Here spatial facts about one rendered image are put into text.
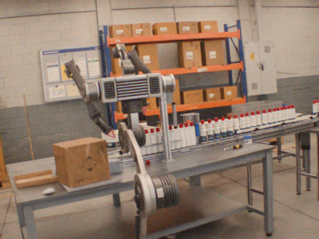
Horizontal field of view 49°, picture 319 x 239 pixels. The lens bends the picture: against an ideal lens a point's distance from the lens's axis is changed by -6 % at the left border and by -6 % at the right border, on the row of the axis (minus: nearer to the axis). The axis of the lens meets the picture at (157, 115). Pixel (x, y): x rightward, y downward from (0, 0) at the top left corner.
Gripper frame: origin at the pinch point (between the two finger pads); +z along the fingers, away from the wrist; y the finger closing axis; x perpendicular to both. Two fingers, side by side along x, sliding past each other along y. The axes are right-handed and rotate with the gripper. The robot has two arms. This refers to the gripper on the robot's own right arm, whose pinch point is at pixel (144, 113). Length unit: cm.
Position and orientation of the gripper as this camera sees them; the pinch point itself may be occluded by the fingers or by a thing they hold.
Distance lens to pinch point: 320.5
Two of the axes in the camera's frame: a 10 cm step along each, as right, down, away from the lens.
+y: -8.9, 1.3, -4.4
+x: 4.5, 0.8, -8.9
